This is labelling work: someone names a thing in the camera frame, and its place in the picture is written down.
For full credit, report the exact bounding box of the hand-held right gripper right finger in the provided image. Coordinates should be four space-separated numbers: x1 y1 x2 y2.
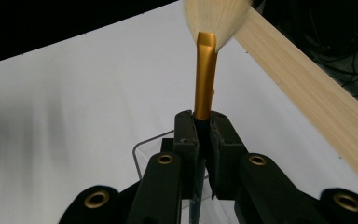
206 111 324 224

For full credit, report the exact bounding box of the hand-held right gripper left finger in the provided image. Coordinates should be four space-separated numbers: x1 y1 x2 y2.
127 109 200 224

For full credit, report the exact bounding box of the clear acrylic organizer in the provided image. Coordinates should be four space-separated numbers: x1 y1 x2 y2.
132 130 237 224

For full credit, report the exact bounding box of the black gold fan makeup brush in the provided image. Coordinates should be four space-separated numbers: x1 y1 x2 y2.
181 0 255 224

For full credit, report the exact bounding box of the wooden table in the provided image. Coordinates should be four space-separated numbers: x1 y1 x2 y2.
234 6 358 195

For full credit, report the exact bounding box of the white board sheet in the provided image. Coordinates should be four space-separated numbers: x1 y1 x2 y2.
0 0 358 224

